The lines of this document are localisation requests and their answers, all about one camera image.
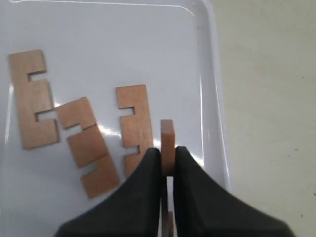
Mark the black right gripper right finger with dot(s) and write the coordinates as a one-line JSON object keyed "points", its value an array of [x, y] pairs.
{"points": [[205, 209]]}

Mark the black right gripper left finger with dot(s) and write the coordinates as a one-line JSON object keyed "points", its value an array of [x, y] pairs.
{"points": [[131, 211]]}

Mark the white rectangular plastic tray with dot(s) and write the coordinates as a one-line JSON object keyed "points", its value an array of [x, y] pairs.
{"points": [[91, 47]]}

